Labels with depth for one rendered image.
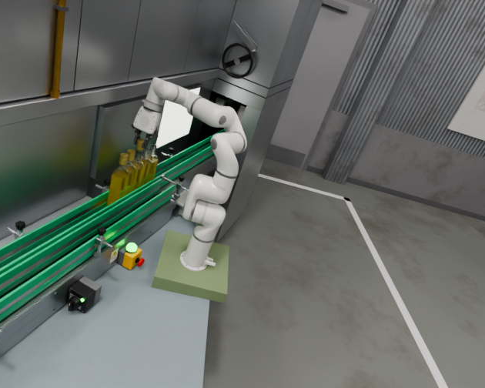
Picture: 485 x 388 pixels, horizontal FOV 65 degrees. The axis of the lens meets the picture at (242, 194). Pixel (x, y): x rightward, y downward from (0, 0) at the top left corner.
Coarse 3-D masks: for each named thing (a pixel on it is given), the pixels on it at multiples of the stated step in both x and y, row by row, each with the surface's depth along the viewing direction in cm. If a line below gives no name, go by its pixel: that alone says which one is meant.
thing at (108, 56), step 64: (0, 0) 99; (128, 0) 143; (192, 0) 185; (0, 64) 106; (64, 64) 128; (128, 64) 160; (192, 64) 215; (0, 128) 116; (64, 128) 141; (192, 128) 256; (0, 192) 127; (64, 192) 158
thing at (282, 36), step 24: (240, 0) 230; (264, 0) 226; (288, 0) 221; (312, 0) 246; (240, 24) 235; (264, 24) 230; (288, 24) 226; (312, 24) 278; (264, 48) 236; (288, 48) 244; (264, 72) 241; (288, 72) 275; (240, 96) 252; (264, 96) 246
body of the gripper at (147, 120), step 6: (144, 108) 162; (138, 114) 164; (144, 114) 163; (150, 114) 162; (156, 114) 162; (138, 120) 164; (144, 120) 163; (150, 120) 162; (156, 120) 162; (138, 126) 164; (144, 126) 163; (150, 126) 163; (156, 126) 164; (150, 132) 163
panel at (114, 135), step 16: (144, 96) 180; (112, 112) 160; (128, 112) 170; (160, 112) 198; (96, 128) 159; (112, 128) 165; (128, 128) 176; (96, 144) 162; (112, 144) 170; (128, 144) 182; (96, 160) 165; (112, 160) 176; (96, 176) 169
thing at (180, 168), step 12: (192, 156) 224; (204, 156) 243; (180, 168) 213; (156, 180) 190; (132, 192) 172; (96, 216) 152; (72, 228) 140; (48, 240) 131; (36, 252) 126; (12, 264) 118
